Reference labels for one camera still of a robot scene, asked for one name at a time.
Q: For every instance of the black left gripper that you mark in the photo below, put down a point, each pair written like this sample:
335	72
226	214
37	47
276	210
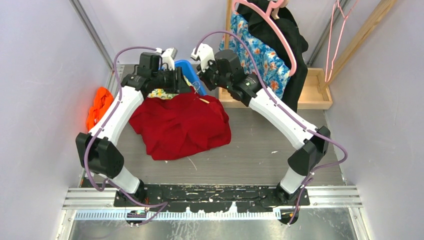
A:
179	84

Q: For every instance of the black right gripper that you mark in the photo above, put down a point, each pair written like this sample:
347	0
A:
203	75

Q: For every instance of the lemon print skirt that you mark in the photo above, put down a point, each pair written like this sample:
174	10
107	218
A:
163	95

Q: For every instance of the red pleated skirt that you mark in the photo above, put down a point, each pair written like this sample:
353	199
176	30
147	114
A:
182	126

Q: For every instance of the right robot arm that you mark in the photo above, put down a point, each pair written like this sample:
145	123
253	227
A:
224	70

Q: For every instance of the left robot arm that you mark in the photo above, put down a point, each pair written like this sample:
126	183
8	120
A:
97	149

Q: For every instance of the pink plastic hanger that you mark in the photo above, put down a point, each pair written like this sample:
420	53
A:
268	19

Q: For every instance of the blue plastic bin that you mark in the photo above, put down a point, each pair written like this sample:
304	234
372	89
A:
189	72

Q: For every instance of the blue floral garment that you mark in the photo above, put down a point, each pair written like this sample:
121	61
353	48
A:
271	68

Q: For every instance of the orange cloth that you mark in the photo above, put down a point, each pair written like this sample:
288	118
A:
102	101

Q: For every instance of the wooden rack base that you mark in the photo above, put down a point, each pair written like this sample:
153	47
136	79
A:
312	97

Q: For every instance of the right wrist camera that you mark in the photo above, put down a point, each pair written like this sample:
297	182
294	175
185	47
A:
203	54

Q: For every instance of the wooden rack post left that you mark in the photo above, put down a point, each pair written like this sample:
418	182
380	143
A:
228	22

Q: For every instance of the wooden rack post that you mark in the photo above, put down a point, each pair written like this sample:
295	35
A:
228	22
377	15

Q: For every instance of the aluminium frame rail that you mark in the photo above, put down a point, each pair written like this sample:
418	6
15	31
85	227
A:
90	28

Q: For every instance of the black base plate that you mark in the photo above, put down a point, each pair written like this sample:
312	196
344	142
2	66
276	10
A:
219	198

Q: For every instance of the wooden rack post right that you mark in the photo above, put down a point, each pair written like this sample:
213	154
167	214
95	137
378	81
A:
377	15

